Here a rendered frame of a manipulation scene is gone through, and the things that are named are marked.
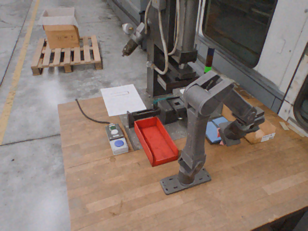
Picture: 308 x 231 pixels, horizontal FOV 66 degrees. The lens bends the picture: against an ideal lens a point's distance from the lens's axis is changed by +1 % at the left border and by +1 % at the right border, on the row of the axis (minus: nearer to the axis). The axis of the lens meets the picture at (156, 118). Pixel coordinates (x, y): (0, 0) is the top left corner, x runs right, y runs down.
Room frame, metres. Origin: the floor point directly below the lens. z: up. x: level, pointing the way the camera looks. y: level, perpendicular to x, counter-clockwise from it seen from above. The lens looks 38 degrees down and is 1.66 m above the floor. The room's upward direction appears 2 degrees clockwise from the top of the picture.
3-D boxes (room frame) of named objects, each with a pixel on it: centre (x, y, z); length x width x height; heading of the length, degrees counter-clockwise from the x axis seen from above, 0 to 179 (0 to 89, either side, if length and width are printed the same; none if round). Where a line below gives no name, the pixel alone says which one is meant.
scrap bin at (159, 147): (0.79, 0.00, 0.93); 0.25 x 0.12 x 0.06; 23
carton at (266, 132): (0.94, -0.46, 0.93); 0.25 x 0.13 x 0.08; 23
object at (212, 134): (0.86, -0.27, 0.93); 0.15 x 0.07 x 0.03; 19
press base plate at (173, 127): (1.10, -0.11, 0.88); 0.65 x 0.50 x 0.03; 113
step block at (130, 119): (0.92, 0.11, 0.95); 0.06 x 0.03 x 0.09; 113
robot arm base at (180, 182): (0.59, -0.12, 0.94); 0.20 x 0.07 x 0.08; 113
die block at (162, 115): (1.02, -0.12, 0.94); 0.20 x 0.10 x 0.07; 113
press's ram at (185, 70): (1.08, -0.08, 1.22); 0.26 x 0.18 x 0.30; 23
